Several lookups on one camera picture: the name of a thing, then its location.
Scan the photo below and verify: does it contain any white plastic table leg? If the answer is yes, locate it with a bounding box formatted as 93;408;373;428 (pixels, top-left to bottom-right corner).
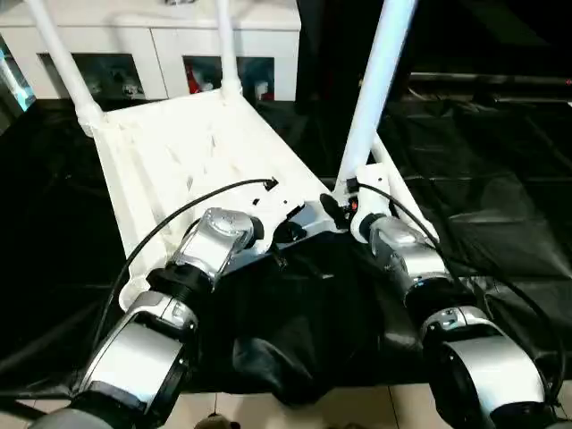
25;0;109;138
369;133;442;245
333;0;420;198
216;0;246;98

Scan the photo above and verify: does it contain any white glass-door cabinet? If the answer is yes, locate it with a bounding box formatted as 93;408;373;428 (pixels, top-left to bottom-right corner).
0;0;301;103

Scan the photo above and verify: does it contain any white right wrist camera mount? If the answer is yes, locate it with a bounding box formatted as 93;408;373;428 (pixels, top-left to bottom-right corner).
345;163;393;246

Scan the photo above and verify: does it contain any light blue frame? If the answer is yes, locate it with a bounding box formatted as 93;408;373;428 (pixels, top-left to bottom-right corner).
0;38;38;114

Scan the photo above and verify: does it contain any white plastic table top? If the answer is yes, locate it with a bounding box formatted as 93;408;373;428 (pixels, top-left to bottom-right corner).
78;87;341;313

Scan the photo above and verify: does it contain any black work mat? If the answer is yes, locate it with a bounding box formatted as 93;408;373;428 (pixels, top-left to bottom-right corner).
0;96;572;406

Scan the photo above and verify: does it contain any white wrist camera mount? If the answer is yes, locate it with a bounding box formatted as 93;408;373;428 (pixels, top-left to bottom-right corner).
345;163;393;246
250;177;315;252

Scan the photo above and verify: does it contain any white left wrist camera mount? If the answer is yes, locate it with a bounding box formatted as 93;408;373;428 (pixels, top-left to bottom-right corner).
250;177;315;252

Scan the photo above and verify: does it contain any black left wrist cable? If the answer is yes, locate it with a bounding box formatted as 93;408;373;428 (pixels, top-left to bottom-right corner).
90;177;279;341

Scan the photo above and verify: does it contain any black furniture unit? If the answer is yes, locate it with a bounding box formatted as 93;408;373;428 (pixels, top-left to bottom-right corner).
295;0;572;106

